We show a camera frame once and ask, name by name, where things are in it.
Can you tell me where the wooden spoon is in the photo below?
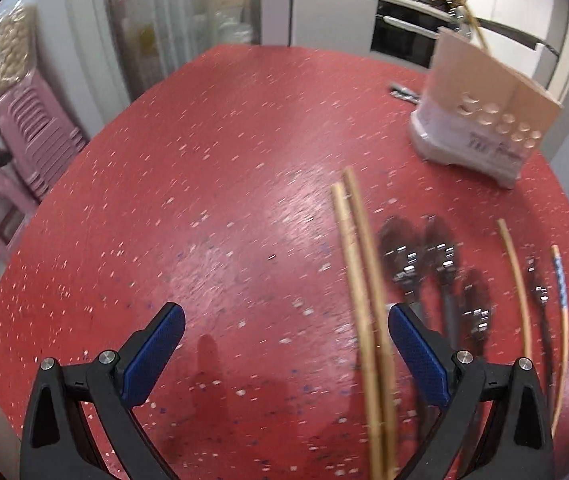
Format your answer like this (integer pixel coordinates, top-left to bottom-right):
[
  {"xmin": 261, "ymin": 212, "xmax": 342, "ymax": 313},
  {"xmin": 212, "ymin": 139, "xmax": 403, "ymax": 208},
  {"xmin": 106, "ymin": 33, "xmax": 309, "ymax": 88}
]
[{"xmin": 445, "ymin": 0, "xmax": 494, "ymax": 53}]

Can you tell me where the beige utensil holder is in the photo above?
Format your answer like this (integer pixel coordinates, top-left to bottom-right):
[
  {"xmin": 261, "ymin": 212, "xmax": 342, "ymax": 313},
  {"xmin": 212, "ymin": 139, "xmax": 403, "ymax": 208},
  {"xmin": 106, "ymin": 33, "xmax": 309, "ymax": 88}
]
[{"xmin": 409, "ymin": 27, "xmax": 562, "ymax": 190}]

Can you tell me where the dark metal utensil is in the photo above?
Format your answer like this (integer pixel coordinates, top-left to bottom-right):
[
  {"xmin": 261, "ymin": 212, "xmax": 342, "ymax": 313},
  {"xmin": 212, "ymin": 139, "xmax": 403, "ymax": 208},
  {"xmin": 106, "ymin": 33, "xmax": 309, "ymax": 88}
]
[{"xmin": 389, "ymin": 82, "xmax": 421, "ymax": 106}]

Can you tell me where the grey kitchen counter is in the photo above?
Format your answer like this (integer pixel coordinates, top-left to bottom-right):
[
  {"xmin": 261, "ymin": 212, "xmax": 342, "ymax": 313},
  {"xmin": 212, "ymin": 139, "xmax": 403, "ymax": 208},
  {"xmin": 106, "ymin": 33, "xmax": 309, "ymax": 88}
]
[{"xmin": 290, "ymin": 0, "xmax": 457, "ymax": 71}]

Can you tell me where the small thin-handled metal spoon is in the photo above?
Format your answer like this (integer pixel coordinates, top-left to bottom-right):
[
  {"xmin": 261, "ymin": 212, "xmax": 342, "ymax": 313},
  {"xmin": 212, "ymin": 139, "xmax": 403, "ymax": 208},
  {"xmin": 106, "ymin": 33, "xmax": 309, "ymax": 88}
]
[{"xmin": 525, "ymin": 256, "xmax": 555, "ymax": 381}]

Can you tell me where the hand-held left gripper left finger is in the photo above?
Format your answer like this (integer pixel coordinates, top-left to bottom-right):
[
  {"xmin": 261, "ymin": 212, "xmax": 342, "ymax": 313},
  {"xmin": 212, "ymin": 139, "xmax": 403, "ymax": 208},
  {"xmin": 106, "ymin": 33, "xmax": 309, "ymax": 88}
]
[{"xmin": 19, "ymin": 302, "xmax": 186, "ymax": 480}]

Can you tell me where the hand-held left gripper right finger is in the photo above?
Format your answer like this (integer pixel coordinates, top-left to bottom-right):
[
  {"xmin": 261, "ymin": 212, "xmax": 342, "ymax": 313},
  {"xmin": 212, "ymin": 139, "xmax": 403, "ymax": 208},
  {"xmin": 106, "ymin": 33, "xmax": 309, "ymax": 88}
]
[{"xmin": 388, "ymin": 303, "xmax": 557, "ymax": 480}]

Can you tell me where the dark-handled metal spoon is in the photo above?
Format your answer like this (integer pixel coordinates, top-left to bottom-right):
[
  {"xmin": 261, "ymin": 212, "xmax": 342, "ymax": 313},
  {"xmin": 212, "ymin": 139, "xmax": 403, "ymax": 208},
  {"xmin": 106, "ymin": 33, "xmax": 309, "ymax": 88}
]
[
  {"xmin": 378, "ymin": 216, "xmax": 427, "ymax": 321},
  {"xmin": 421, "ymin": 216, "xmax": 465, "ymax": 353},
  {"xmin": 461, "ymin": 269, "xmax": 496, "ymax": 356}
]

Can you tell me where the clear bag of nuts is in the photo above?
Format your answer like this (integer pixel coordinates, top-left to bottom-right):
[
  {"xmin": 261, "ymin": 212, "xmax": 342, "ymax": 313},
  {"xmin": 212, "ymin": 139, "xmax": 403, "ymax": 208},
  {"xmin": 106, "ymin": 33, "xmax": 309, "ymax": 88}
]
[{"xmin": 0, "ymin": 2, "xmax": 42, "ymax": 101}]

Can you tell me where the built-in black oven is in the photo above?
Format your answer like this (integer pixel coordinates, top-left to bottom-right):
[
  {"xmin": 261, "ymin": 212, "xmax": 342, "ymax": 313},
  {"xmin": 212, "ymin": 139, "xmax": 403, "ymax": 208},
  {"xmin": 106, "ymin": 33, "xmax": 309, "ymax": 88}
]
[{"xmin": 370, "ymin": 0, "xmax": 445, "ymax": 68}]

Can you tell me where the plain thin chopstick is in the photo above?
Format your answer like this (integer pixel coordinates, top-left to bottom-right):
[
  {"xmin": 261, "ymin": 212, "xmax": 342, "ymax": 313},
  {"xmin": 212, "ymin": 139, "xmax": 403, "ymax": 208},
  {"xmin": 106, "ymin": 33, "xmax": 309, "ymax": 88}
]
[{"xmin": 497, "ymin": 218, "xmax": 533, "ymax": 361}]

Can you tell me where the glass sliding door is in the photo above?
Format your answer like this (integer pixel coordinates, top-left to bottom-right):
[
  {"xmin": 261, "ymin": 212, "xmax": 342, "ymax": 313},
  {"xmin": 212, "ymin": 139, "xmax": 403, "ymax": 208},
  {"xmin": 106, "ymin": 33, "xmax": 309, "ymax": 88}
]
[{"xmin": 99, "ymin": 0, "xmax": 265, "ymax": 96}]

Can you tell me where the stack of pink stools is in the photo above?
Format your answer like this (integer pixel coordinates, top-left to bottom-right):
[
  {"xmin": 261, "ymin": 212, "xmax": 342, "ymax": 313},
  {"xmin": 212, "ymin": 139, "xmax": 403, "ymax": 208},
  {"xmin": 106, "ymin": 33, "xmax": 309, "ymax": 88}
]
[{"xmin": 0, "ymin": 67, "xmax": 90, "ymax": 201}]

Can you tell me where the blue patterned chopstick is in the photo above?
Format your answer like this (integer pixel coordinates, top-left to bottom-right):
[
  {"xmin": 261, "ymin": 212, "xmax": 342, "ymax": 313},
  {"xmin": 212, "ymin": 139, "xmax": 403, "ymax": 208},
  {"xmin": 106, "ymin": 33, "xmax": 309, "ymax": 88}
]
[{"xmin": 549, "ymin": 244, "xmax": 569, "ymax": 441}]

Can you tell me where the long wooden chopstick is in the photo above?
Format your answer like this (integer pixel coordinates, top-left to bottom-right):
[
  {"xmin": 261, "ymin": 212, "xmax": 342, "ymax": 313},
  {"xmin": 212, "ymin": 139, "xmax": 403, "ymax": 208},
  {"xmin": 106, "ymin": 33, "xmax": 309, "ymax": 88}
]
[
  {"xmin": 331, "ymin": 183, "xmax": 385, "ymax": 480},
  {"xmin": 343, "ymin": 167, "xmax": 399, "ymax": 480}
]

